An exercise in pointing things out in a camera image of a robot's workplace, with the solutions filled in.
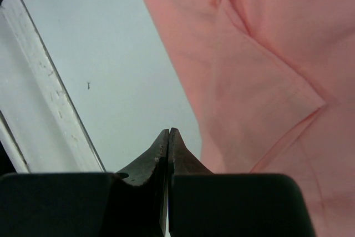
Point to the aluminium rail front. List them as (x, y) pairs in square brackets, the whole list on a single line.
[(78, 146)]

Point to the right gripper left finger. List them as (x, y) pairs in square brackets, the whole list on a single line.
[(131, 202)]

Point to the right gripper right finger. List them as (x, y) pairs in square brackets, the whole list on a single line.
[(202, 203)]

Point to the pink t shirt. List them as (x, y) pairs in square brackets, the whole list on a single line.
[(271, 83)]

